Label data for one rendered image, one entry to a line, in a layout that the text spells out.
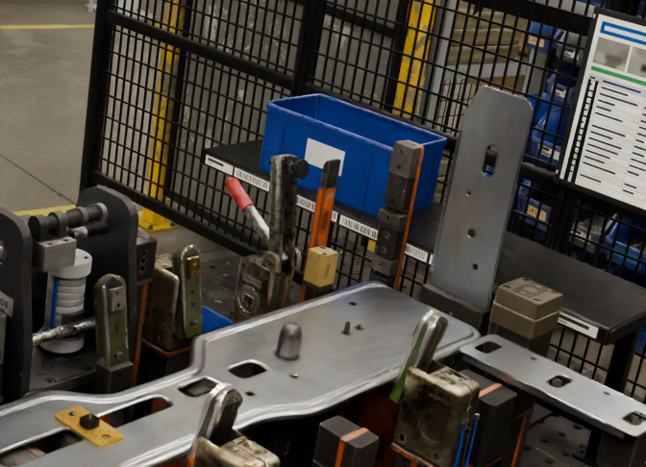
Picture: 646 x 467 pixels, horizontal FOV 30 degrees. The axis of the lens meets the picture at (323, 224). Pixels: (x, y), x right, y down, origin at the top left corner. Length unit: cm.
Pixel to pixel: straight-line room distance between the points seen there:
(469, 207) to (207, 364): 53
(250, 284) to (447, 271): 33
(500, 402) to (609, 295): 40
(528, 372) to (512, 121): 38
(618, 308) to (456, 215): 30
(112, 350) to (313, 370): 27
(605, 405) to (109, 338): 67
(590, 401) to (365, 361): 31
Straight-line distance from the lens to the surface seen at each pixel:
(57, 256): 150
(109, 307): 155
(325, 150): 216
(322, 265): 182
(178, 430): 143
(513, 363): 175
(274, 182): 175
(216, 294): 252
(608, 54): 206
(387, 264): 203
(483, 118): 185
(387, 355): 169
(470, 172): 188
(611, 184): 207
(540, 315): 184
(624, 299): 200
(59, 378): 159
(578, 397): 170
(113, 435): 140
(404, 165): 198
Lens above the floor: 173
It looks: 20 degrees down
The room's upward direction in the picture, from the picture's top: 10 degrees clockwise
